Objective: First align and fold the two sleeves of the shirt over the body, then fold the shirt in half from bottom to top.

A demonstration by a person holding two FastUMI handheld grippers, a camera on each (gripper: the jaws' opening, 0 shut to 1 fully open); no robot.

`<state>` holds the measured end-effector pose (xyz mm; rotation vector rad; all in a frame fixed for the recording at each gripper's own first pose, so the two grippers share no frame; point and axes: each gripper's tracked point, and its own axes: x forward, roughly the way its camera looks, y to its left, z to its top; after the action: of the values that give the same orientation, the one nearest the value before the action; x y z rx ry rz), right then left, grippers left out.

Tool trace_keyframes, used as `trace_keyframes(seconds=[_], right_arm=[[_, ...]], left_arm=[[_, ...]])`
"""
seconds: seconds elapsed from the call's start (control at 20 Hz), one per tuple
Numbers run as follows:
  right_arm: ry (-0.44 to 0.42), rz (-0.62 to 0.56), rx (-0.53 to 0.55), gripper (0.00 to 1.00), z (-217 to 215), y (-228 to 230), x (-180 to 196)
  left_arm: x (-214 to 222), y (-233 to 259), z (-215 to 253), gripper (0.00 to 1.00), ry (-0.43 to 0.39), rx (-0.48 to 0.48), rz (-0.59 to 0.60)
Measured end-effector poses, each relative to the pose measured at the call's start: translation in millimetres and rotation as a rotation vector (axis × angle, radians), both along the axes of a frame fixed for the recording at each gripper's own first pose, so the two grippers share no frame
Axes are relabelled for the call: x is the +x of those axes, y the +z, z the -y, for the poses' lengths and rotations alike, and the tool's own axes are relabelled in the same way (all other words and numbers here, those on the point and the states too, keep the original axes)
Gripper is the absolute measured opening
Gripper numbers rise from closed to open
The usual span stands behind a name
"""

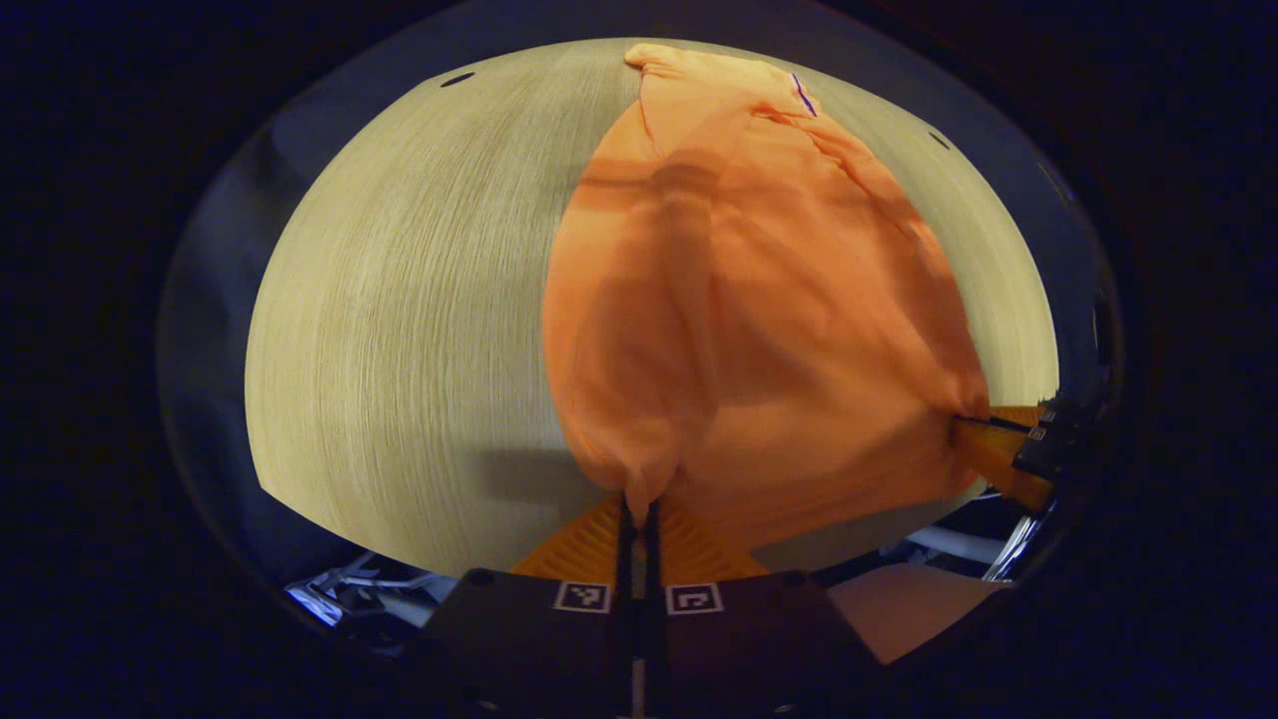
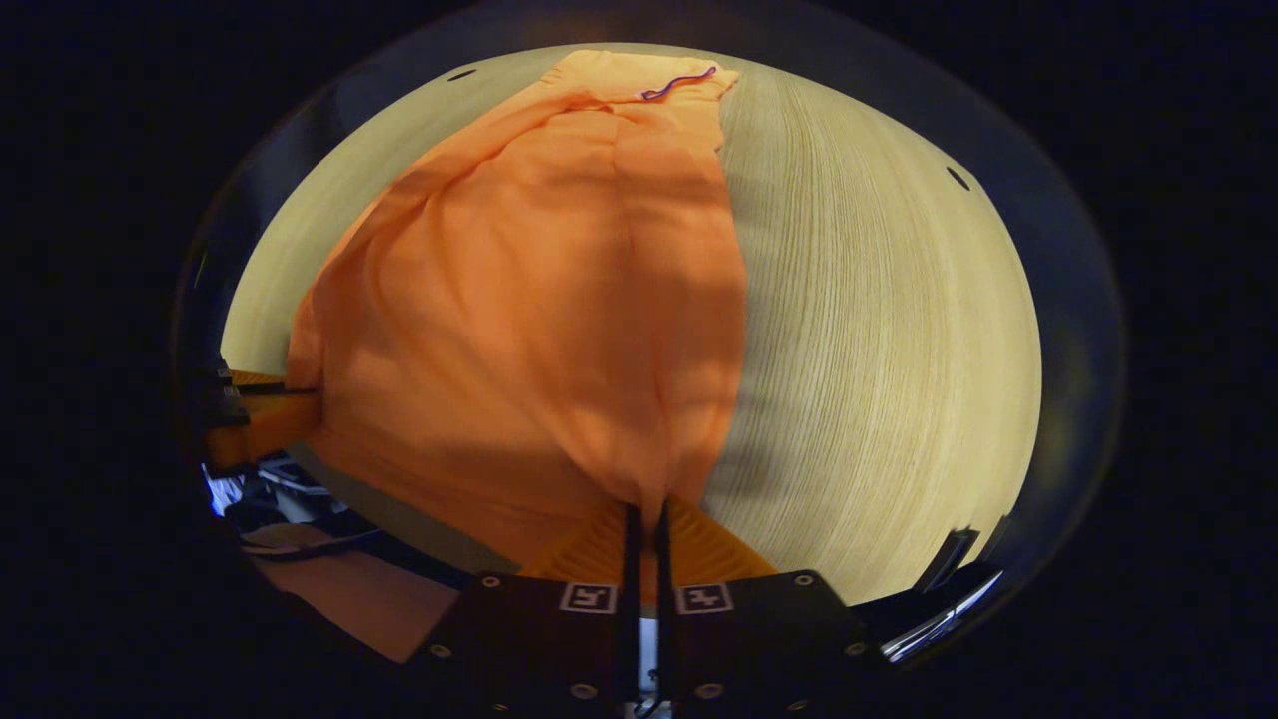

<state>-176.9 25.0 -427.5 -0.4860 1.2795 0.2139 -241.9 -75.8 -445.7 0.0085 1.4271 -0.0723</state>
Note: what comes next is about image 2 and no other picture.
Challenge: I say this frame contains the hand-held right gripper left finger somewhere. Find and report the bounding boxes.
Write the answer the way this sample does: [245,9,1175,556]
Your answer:
[404,499,642,719]

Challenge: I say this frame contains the dark cable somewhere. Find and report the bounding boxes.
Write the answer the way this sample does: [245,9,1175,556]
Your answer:
[250,527,390,563]

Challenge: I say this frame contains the orange T-shirt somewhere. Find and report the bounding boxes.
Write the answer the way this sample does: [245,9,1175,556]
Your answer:
[285,49,748,605]

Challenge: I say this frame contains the dark metal frame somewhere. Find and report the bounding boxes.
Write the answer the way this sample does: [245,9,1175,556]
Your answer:
[879,527,1005,664]

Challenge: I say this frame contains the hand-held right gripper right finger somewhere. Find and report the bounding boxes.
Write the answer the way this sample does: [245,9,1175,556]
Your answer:
[654,496,890,719]

